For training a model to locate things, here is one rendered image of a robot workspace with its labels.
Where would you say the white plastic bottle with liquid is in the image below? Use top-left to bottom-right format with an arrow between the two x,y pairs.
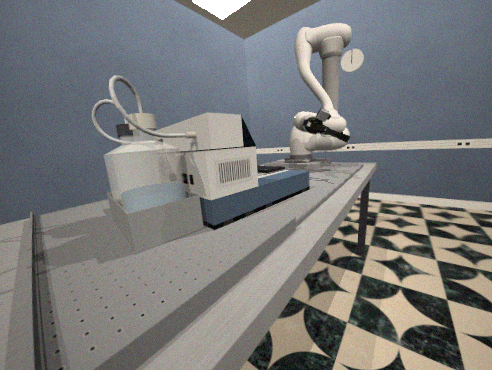
111,113 -> 186,213

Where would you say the grey curved hose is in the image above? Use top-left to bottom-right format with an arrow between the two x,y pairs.
92,99 -> 128,144

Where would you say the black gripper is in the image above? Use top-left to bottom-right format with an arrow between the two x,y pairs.
303,117 -> 350,142

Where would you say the white curved hose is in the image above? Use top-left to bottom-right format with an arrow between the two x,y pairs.
109,75 -> 187,138

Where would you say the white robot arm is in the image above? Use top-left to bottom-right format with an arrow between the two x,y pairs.
284,23 -> 351,163

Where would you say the clear bottle with black cap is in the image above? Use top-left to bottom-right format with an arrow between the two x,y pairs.
103,124 -> 134,200

